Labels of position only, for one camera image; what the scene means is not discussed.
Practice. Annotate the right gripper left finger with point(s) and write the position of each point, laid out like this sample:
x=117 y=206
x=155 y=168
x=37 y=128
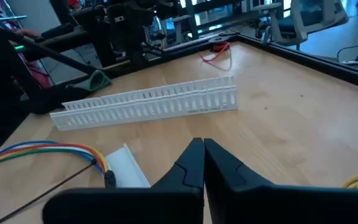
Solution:
x=166 y=205

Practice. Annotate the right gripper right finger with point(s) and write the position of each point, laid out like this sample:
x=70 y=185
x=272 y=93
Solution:
x=259 y=205

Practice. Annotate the white raceway cover strip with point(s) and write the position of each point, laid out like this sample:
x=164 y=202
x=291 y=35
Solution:
x=126 y=169

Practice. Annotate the black glove green cuff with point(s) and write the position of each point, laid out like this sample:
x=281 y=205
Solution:
x=99 y=81

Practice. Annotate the white office chair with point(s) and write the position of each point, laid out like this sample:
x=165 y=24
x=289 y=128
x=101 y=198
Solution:
x=300 y=18

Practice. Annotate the person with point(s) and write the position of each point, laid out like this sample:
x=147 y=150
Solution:
x=26 y=32

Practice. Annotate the black aluminium table frame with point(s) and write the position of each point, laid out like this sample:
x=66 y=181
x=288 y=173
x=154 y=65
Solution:
x=291 y=51

